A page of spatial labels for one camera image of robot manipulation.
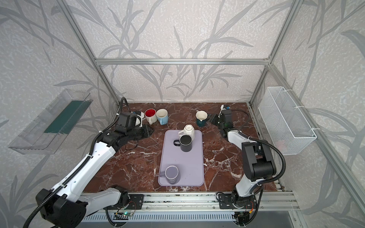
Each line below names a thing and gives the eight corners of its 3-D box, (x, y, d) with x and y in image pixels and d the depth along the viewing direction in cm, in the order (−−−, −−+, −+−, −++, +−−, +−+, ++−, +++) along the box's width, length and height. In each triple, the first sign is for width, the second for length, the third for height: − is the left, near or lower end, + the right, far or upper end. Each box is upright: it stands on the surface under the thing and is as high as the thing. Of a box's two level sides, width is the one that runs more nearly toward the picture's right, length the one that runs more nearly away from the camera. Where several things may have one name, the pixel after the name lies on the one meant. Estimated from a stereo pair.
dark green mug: (195, 129, 106) (196, 120, 97) (195, 119, 112) (196, 110, 103) (206, 129, 106) (207, 120, 97) (205, 119, 112) (207, 110, 103)
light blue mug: (157, 127, 107) (154, 119, 99) (159, 116, 114) (157, 108, 106) (168, 127, 107) (166, 119, 99) (169, 116, 114) (167, 108, 106)
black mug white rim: (174, 151, 94) (173, 144, 87) (175, 142, 99) (174, 134, 91) (192, 151, 95) (192, 144, 87) (192, 142, 99) (192, 134, 91)
